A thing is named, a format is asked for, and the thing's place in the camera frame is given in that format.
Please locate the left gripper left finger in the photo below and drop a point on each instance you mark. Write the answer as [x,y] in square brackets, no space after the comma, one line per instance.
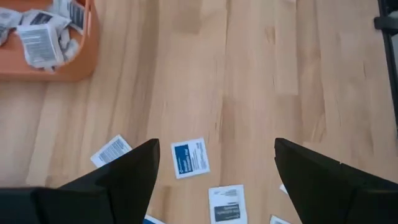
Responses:
[109,199]

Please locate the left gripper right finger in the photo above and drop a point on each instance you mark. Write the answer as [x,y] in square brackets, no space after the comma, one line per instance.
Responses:
[326,193]

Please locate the white blue alcohol pad packet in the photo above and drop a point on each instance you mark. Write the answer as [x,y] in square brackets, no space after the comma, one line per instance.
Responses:
[190,158]
[152,220]
[112,151]

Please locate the packets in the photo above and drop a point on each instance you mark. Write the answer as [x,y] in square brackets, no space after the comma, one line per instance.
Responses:
[40,46]

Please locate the orange plastic bin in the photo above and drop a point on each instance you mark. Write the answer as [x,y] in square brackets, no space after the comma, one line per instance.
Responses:
[81,65]

